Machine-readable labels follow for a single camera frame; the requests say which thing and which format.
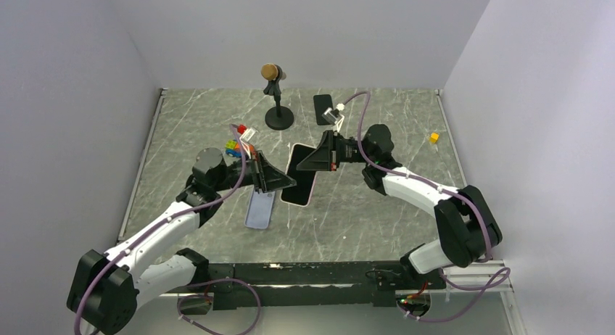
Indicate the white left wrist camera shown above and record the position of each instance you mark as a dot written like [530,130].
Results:
[246,134]

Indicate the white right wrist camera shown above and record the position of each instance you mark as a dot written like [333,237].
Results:
[334,116]

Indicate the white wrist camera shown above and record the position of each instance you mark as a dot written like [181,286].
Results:
[334,116]
[246,134]

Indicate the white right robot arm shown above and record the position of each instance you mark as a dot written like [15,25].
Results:
[466,227]

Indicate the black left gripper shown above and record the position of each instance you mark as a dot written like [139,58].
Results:
[271,178]

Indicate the phone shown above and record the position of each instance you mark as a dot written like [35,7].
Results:
[300,194]
[321,103]

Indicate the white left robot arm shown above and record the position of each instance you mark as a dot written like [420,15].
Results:
[109,287]

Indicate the lavender phone case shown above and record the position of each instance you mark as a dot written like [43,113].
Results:
[260,209]

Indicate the black microphone stand with cork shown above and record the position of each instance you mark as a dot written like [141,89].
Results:
[277,118]

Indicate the small yellow cube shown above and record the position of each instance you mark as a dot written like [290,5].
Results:
[433,138]

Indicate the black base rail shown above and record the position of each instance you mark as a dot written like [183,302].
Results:
[282,284]

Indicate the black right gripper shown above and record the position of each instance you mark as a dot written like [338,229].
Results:
[326,156]

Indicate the colourful toy car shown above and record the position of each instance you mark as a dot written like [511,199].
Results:
[233,148]

